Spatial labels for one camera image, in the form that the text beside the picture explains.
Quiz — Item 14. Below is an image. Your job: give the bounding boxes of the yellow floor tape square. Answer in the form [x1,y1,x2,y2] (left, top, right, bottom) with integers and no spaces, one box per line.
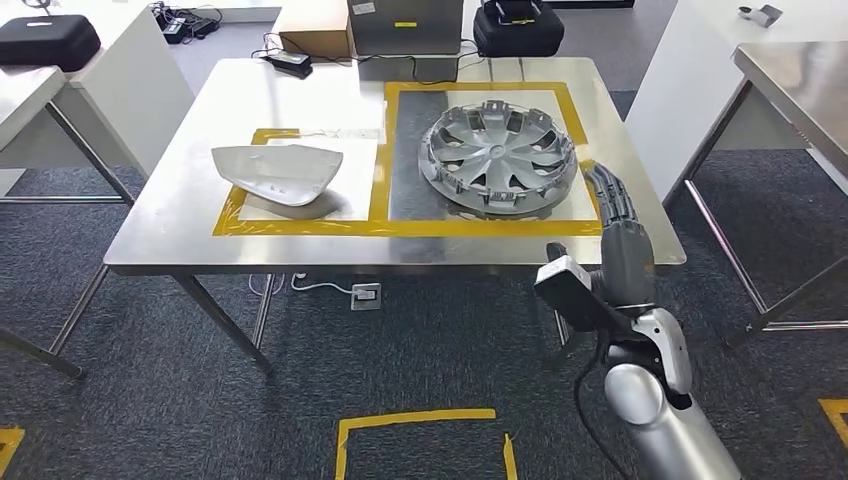
[818,397,848,452]
[333,407,519,480]

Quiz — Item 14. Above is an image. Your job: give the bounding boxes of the black power adapter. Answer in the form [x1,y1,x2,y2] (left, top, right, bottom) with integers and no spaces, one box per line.
[263,50,315,81]

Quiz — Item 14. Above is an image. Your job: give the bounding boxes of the white cabinet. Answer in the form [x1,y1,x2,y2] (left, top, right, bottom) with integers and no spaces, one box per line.
[624,0,848,201]

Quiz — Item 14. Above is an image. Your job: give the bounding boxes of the brown cardboard box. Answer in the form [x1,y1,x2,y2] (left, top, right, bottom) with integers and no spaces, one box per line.
[271,0,354,61]

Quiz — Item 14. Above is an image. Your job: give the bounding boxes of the black carry case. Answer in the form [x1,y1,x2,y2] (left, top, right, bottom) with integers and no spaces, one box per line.
[472,0,566,60]
[0,14,103,73]

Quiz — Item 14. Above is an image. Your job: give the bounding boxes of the white socket cable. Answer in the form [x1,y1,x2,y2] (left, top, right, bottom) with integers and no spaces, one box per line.
[248,271,356,297]

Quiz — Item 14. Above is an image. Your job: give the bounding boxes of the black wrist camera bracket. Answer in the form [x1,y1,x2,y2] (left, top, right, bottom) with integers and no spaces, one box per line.
[545,241,641,340]

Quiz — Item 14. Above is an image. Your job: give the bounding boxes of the small grey object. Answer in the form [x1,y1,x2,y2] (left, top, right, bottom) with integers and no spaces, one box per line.
[737,3,785,30]

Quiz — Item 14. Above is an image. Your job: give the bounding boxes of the black adapters with cables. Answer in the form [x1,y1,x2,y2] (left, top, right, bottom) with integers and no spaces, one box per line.
[148,1,225,46]

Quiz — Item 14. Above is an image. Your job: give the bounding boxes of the steel workbench table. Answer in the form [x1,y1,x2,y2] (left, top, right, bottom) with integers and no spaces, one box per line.
[0,62,138,381]
[103,56,688,379]
[662,40,848,350]

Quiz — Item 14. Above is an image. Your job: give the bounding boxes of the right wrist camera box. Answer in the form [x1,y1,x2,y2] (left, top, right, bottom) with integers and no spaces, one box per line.
[533,254,598,316]

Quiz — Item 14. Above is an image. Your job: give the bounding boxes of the small yellow tape frame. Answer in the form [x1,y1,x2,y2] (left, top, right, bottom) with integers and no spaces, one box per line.
[211,127,389,239]

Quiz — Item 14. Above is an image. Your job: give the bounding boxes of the grey metal box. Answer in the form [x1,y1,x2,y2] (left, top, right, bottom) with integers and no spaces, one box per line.
[346,0,466,85]

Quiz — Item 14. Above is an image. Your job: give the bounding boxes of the silver plastic hubcap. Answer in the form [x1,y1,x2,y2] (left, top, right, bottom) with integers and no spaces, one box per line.
[417,99,580,221]

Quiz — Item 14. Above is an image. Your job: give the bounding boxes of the white mirror cover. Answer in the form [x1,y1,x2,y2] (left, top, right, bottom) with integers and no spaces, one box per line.
[211,143,345,209]

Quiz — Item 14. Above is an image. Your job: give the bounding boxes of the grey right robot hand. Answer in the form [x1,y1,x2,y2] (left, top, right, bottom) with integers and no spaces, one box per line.
[581,160,658,311]

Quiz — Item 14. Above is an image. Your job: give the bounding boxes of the white floor socket box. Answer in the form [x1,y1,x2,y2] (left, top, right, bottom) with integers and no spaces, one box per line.
[349,282,384,312]

